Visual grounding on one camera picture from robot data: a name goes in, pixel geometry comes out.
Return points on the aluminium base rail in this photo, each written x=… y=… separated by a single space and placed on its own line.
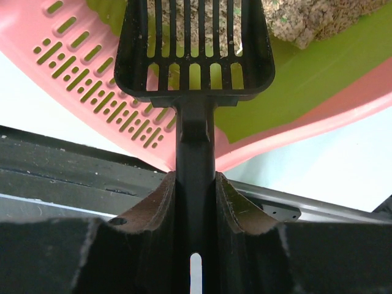
x=306 y=202

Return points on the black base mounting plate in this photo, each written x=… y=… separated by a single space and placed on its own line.
x=46 y=177

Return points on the beige cat litter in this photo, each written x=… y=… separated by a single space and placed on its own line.
x=297 y=22

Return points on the black slotted litter scoop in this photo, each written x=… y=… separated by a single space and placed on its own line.
x=194 y=86

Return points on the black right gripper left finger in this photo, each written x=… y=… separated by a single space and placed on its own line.
x=133 y=254

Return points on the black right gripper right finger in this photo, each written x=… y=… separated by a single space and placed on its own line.
x=251 y=255

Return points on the pink and green litter box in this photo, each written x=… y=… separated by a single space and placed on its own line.
x=65 y=49

